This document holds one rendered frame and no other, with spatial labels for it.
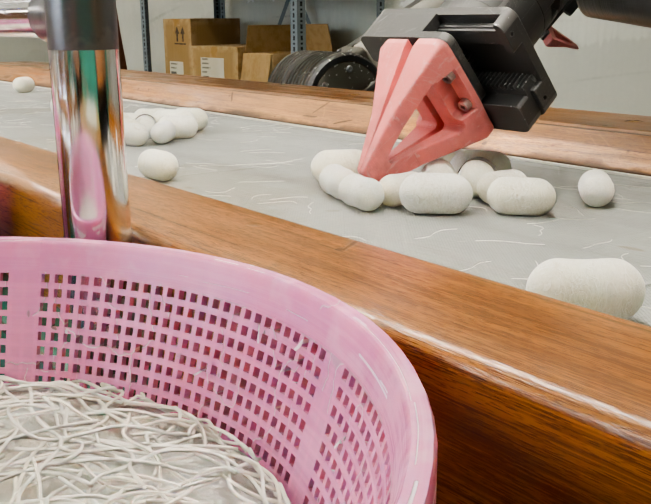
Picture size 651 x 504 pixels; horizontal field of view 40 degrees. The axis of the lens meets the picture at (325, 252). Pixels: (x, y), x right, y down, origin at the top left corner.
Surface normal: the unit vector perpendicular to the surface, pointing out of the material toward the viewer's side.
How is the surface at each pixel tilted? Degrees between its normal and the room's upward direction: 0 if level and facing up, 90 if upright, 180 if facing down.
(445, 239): 0
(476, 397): 90
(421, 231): 0
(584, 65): 90
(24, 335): 72
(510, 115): 131
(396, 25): 41
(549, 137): 45
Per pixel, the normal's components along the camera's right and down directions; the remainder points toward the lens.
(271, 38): 0.55, 0.45
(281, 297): -0.79, -0.11
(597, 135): -0.57, -0.57
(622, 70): -0.76, 0.17
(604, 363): -0.01, -0.97
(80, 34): 0.18, 0.25
